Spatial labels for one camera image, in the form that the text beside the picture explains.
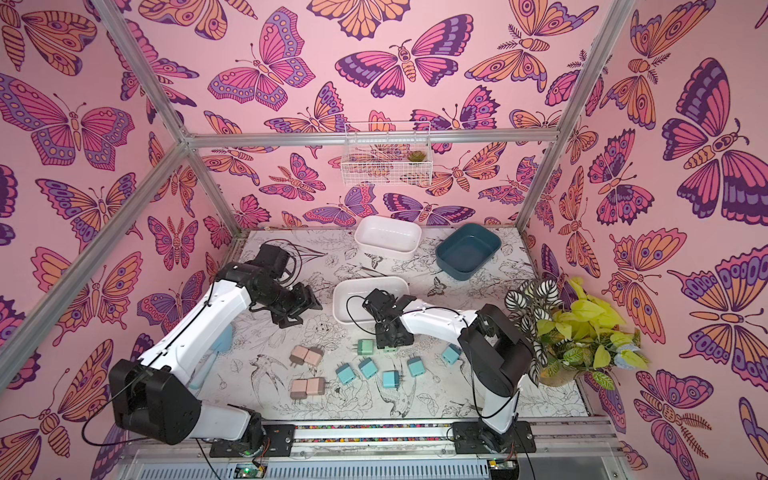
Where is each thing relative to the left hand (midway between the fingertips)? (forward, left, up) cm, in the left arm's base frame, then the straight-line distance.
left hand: (318, 308), depth 80 cm
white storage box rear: (+42, -17, -17) cm, 48 cm away
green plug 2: (-7, -19, -9) cm, 22 cm away
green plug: (-5, -12, -14) cm, 19 cm away
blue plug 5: (-7, -37, -14) cm, 40 cm away
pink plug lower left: (-16, +6, -16) cm, 24 cm away
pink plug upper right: (-7, +3, -14) cm, 16 cm away
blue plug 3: (-14, -19, -14) cm, 28 cm away
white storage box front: (+15, -6, -14) cm, 21 cm away
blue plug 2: (-10, -13, -14) cm, 22 cm away
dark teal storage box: (+36, -48, -18) cm, 62 cm away
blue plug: (-12, -7, -14) cm, 20 cm away
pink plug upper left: (-7, +7, -14) cm, 17 cm away
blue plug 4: (-10, -27, -15) cm, 32 cm away
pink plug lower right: (-15, +1, -15) cm, 21 cm away
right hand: (-2, -19, -15) cm, 24 cm away
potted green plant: (-11, -58, +9) cm, 60 cm away
